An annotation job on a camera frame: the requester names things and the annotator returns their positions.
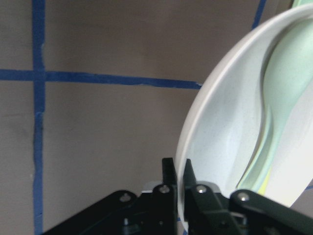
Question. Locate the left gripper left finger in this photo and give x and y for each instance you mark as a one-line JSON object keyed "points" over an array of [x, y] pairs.
{"points": [[123, 213]]}

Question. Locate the white round plate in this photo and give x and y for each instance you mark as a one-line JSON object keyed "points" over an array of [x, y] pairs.
{"points": [[223, 125]]}

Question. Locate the light green plastic spoon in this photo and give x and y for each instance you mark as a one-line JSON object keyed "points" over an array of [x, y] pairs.
{"points": [[285, 46]]}

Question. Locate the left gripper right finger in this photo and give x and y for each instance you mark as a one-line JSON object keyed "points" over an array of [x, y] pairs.
{"points": [[244, 213]]}

